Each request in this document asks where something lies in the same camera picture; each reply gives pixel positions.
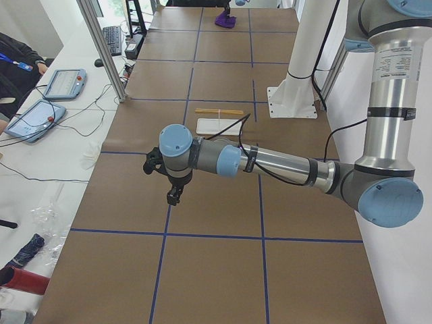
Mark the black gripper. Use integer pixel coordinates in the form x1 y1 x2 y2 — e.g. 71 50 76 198
167 175 192 206

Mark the purple towel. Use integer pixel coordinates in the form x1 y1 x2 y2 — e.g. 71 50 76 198
215 11 236 29

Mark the white wooden towel rack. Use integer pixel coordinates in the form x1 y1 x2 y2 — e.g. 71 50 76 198
195 109 244 136

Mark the clear plastic wrap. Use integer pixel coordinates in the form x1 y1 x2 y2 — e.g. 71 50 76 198
31 183 70 269

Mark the black computer box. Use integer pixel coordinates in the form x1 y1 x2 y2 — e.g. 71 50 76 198
124 34 144 59

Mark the upper blue teach pendant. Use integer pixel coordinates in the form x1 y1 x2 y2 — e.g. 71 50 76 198
43 69 87 101

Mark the blue teach pendant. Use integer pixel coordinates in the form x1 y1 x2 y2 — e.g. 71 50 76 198
43 69 87 101
5 99 66 142

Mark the dark blue folded umbrella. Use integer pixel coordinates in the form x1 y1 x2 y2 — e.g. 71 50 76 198
6 234 45 269

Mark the lower blue teach pendant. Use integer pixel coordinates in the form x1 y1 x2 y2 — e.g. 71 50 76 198
5 99 66 142

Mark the black keyboard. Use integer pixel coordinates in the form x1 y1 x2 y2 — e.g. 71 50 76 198
102 26 122 56

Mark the red cylinder bottle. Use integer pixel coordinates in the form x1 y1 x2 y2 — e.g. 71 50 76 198
1 267 50 295

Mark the person in black jacket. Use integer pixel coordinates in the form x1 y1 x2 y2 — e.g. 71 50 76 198
1 33 48 130

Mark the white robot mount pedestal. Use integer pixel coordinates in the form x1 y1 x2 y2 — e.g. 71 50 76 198
267 0 338 119

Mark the aluminium frame post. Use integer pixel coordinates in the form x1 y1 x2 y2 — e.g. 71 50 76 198
76 0 127 103

